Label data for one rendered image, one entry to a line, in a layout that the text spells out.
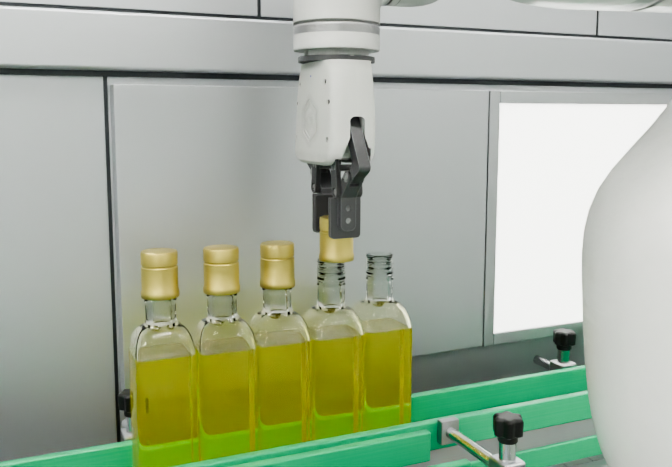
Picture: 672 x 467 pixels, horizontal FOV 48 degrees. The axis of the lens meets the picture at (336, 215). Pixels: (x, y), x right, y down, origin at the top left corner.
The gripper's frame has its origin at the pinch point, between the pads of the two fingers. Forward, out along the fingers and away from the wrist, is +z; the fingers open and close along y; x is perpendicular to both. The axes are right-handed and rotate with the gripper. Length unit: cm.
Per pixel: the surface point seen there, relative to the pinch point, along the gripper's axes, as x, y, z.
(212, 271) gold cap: -12.6, 0.0, 4.8
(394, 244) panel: 13.8, -13.8, 6.0
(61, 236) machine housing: -25.1, -16.3, 3.1
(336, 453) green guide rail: -1.9, 4.8, 22.7
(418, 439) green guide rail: 7.2, 4.6, 22.9
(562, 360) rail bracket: 35.0, -7.0, 21.6
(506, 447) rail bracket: 11.3, 13.9, 20.6
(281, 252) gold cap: -5.8, 0.2, 3.4
